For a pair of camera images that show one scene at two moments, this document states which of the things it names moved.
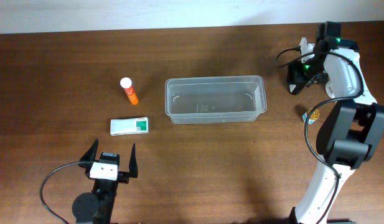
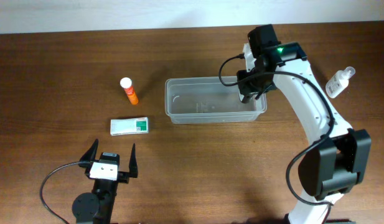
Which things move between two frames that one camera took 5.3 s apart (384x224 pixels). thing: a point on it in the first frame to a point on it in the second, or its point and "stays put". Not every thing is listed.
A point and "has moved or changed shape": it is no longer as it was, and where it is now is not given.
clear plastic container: [215, 99] stays put
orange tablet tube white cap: [126, 83] stays put
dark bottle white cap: [292, 89] has moved or changed shape
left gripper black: [124, 177] stays put
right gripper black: [295, 79] to [252, 88]
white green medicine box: [126, 126] stays put
